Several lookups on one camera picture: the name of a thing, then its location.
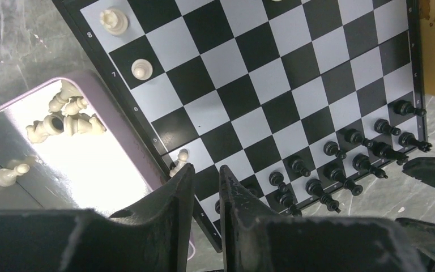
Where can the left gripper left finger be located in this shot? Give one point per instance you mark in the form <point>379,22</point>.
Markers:
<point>150,235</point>

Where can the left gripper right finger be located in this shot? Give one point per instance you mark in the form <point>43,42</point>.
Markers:
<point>256,238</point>

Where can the white pawn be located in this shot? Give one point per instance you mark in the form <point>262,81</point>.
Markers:
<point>182,159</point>
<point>8,177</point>

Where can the white pawn file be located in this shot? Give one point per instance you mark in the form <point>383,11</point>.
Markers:
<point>141,69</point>

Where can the white rook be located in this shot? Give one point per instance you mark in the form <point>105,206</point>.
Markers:
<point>114,21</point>

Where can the silver tin with white pieces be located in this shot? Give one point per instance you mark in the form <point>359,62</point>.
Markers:
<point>105,173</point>

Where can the black white chess board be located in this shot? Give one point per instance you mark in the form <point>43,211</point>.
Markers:
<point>293,87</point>

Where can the white piece hollow base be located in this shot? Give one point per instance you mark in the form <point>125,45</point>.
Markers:
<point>40,130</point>

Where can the white pawn in tin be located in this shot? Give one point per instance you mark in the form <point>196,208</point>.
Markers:
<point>8,177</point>

